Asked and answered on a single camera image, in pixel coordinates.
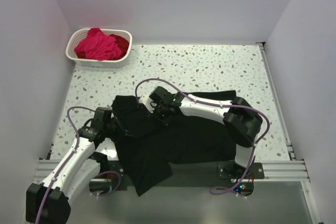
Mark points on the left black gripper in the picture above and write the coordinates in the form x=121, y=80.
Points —
x=119, y=128

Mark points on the black t shirt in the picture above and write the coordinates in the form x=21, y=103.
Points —
x=147, y=147

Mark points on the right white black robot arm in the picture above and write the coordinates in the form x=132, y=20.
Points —
x=242, y=122

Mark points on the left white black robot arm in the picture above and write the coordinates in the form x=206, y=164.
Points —
x=50, y=200

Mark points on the dark red crumpled t shirt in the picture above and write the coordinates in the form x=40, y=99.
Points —
x=122, y=43

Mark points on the pink crumpled t shirt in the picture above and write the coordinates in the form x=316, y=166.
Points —
x=98, y=46

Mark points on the white plastic laundry basket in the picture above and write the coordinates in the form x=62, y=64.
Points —
x=81, y=34

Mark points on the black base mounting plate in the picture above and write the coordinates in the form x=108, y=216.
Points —
x=211, y=174

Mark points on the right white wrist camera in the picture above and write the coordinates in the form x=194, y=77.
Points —
x=146, y=101

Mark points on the aluminium extrusion rail frame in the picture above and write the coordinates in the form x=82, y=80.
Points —
x=205, y=68

